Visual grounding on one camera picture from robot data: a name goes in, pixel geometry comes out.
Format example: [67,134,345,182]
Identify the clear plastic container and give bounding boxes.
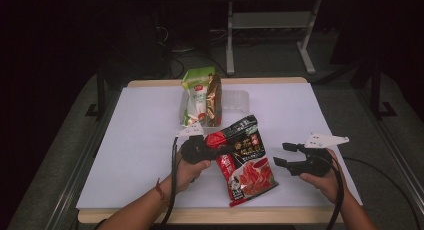
[178,88,250,128]

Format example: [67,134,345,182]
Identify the black floor cables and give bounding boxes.
[154,24,231,80]

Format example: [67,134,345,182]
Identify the white and green food packet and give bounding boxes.
[181,66,217,127]

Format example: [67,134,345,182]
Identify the grey metal rail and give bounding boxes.
[353,88,424,208]
[43,89,121,230]

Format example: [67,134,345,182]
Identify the red and black food packet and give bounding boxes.
[204,114,279,208]

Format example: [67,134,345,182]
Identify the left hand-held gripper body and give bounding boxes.
[175,123,216,165]

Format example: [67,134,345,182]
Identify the red string bracelet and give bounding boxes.
[154,178,168,205]

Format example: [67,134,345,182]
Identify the person's right hand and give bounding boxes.
[299,148,350,204]

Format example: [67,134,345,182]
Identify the black metal stand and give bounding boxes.
[370,54,398,120]
[84,68,108,120]

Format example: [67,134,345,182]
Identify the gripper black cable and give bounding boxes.
[160,136,180,230]
[328,153,346,230]

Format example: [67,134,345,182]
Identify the white table mat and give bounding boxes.
[75,82,364,210]

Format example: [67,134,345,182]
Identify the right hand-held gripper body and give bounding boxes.
[293,133,350,177]

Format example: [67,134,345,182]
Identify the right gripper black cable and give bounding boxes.
[328,153,346,230]

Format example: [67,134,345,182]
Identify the thin black cable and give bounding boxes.
[343,155,422,230]

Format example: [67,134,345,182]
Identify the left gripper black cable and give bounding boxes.
[160,136,180,230]

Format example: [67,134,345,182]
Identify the white metal table frame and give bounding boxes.
[225,0,323,76]

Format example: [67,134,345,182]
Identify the person's left hand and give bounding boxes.
[173,149,213,195]

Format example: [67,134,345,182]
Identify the gold foil packet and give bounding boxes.
[205,73,224,128]

